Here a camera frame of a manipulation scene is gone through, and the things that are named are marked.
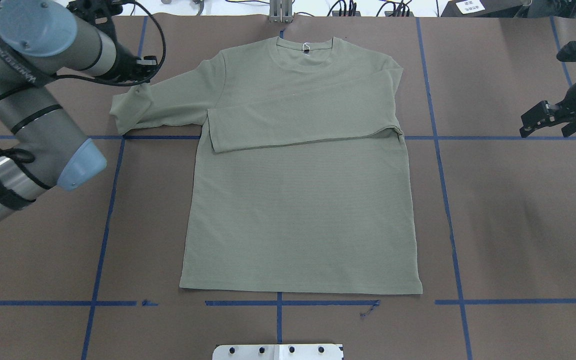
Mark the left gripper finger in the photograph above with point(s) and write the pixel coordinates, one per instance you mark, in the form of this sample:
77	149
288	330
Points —
148	61

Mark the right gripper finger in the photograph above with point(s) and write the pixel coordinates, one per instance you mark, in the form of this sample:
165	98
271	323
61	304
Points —
569	129
540	116

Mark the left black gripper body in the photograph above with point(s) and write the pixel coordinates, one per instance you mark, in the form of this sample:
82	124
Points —
124	62

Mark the olive green long-sleeve shirt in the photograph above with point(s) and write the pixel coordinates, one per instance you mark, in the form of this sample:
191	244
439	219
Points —
302	180

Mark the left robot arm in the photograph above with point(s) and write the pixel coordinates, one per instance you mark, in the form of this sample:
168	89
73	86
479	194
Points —
41	42

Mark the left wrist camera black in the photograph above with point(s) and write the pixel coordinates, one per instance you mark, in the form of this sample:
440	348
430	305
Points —
95	12

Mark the aluminium frame post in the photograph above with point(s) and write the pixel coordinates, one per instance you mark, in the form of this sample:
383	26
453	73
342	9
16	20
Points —
281	11

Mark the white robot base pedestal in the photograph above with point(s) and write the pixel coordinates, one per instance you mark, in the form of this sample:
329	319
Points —
314	351

